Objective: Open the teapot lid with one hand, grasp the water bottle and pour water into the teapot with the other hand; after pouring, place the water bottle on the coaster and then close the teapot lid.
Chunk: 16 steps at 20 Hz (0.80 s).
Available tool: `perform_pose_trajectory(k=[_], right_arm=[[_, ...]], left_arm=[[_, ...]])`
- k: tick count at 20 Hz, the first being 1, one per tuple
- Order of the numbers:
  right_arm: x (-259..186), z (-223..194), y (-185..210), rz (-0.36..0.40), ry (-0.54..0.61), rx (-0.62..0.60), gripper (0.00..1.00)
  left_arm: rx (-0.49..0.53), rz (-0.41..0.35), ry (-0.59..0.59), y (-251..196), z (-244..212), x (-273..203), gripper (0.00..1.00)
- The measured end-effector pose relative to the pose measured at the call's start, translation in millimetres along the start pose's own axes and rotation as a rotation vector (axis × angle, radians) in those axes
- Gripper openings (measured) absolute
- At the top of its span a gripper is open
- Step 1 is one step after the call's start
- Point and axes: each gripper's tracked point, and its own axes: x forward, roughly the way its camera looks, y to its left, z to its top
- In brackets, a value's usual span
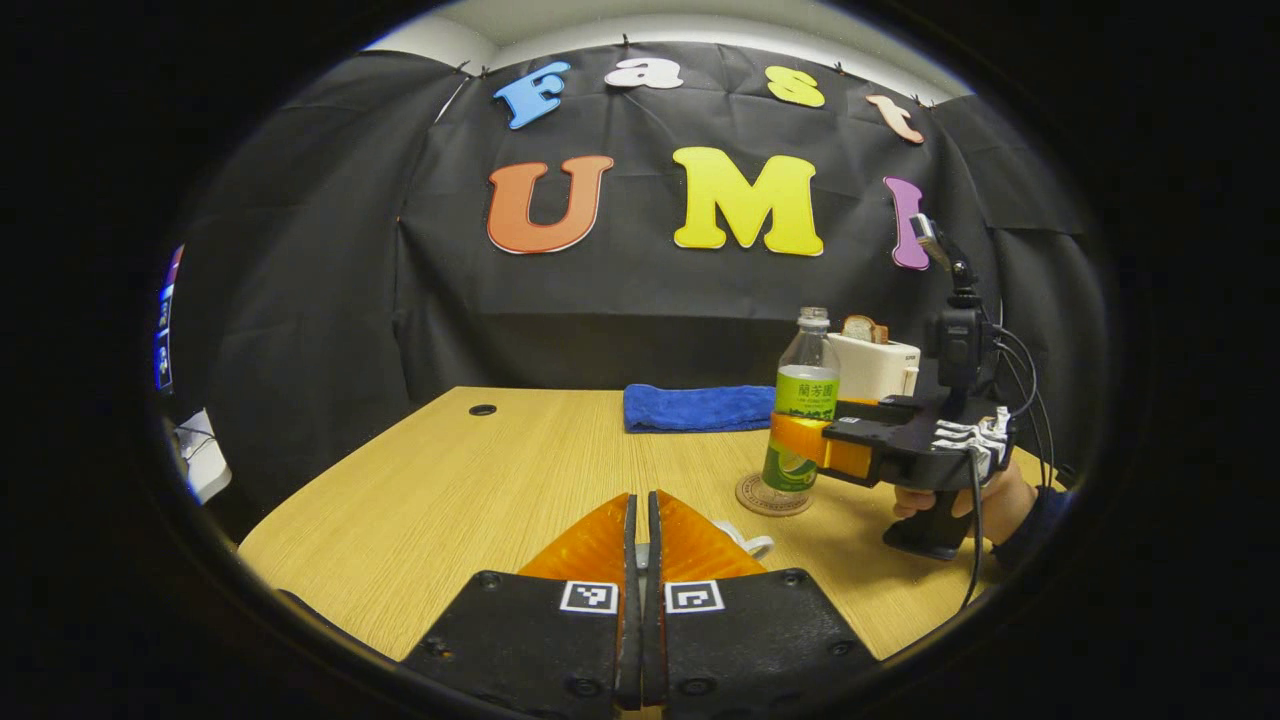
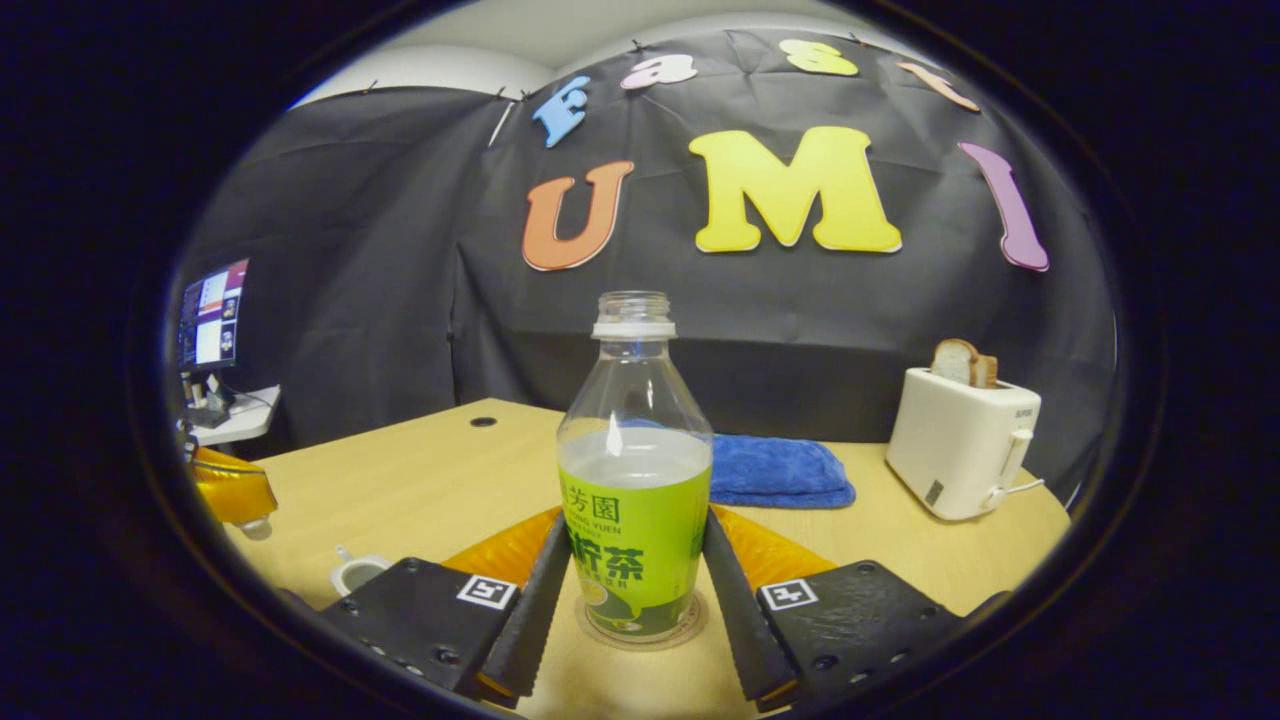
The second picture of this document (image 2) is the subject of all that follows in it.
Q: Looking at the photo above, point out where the computer monitor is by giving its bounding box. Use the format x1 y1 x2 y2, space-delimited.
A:
178 258 251 373

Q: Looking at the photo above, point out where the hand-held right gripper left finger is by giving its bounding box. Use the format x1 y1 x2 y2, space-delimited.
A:
320 505 573 701

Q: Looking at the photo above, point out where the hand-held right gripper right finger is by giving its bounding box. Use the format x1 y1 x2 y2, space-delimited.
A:
702 505 966 713

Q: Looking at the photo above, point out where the green label water bottle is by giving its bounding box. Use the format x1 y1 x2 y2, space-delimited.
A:
556 290 714 641

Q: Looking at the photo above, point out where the toasted bread slice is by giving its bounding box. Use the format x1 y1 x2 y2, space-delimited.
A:
930 338 999 389

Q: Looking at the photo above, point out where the white side table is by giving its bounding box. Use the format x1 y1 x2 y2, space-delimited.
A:
185 385 283 448

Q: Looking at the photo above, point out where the black backdrop cloth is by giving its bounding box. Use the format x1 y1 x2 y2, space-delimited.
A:
170 28 1119 501

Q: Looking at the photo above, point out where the blue folded towel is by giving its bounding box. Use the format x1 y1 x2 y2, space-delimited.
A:
705 433 857 509

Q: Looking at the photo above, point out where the round wooden coaster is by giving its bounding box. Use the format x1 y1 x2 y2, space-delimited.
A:
575 590 709 652

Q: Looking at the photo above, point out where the white toaster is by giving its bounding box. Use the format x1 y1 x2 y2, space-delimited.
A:
886 366 1043 522

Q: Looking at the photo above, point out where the white floral teacup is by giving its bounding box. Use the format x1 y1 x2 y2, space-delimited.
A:
330 545 396 599

